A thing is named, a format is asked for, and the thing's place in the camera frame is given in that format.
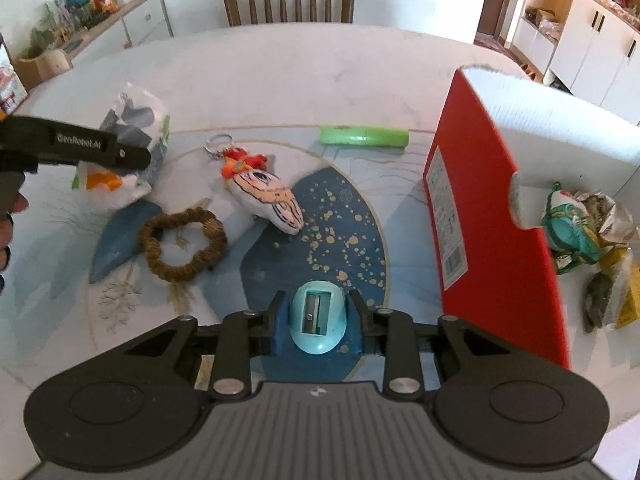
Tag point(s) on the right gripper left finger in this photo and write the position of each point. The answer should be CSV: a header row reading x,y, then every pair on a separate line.
x,y
243,336

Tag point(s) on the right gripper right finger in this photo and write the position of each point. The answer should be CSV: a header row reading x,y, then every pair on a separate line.
x,y
391,334

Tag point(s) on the teal pencil sharpener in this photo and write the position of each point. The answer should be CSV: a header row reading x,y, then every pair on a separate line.
x,y
317,318

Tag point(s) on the brown scrunchie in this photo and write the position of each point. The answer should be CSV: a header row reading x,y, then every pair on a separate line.
x,y
203,259

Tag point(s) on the bunny plush keychain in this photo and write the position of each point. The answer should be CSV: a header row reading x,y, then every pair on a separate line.
x,y
248,179

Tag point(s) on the green cylinder tube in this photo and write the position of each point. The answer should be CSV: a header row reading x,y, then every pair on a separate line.
x,y
364,136

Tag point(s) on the clear bag dark item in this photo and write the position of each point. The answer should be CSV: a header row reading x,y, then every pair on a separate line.
x,y
596,307

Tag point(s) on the small yellow box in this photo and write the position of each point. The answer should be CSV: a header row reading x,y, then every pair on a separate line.
x,y
622,308

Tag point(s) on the person's left hand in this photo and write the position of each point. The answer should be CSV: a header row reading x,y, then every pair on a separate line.
x,y
7,229

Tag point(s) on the red white snack bag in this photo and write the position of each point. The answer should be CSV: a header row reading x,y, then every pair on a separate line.
x,y
12,90

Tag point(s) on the blue round placemat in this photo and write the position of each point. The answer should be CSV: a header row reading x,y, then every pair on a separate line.
x,y
340,243

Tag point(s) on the white sideboard cabinet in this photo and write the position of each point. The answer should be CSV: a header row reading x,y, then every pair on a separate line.
x,y
134,24

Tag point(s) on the red cardboard box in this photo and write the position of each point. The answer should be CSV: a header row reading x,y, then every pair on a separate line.
x,y
501,143

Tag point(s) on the white wall cabinet unit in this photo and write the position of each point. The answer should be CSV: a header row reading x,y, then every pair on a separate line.
x,y
589,48

